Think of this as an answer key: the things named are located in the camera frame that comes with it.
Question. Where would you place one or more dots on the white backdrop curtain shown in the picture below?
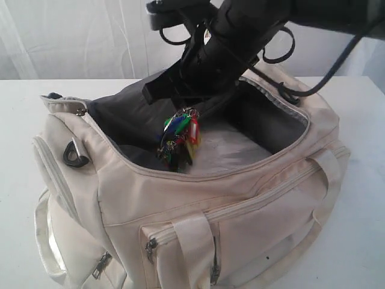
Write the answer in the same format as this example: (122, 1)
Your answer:
(113, 39)

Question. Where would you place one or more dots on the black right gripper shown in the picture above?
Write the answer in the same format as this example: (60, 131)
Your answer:
(221, 47)

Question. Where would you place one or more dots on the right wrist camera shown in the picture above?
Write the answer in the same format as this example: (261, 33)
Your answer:
(167, 14)

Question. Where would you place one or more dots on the colourful plastic key tags bunch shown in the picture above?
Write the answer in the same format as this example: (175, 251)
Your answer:
(180, 139)

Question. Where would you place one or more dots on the cream fabric duffel bag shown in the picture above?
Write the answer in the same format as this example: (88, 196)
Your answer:
(263, 183)

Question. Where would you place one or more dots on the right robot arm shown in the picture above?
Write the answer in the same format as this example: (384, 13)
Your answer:
(358, 18)

